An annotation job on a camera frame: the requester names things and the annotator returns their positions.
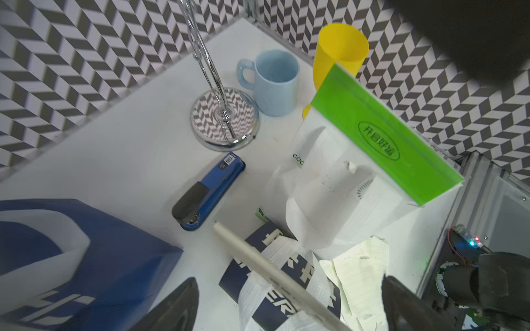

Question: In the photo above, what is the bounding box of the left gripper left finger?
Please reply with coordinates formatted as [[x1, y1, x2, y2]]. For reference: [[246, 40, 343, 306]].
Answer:
[[130, 277, 200, 331]]

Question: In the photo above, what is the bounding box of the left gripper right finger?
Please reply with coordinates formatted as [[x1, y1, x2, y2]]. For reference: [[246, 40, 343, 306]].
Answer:
[[382, 276, 455, 331]]

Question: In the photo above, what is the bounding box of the navy bag with white handles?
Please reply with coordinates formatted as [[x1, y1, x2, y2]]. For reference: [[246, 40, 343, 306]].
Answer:
[[218, 220, 342, 331]]

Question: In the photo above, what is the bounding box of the blue black stapler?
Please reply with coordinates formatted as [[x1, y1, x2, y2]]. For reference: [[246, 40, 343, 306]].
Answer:
[[171, 152, 246, 231]]

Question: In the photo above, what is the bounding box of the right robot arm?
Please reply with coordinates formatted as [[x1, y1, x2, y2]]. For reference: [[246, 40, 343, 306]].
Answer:
[[390, 0, 529, 87]]

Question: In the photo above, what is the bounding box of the royal blue tote bag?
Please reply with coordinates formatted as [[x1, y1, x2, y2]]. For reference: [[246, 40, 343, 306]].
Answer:
[[1, 199, 182, 330]]

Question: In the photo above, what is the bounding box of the chrome mug tree stand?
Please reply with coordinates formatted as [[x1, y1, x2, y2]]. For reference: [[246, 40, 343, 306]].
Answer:
[[178, 1, 259, 152]]

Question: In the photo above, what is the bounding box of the light blue ceramic mug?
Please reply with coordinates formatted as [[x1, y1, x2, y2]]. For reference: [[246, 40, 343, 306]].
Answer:
[[236, 50, 300, 117]]

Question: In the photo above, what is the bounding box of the yellow plastic goblet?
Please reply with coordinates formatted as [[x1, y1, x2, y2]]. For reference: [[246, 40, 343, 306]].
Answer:
[[301, 23, 370, 120]]

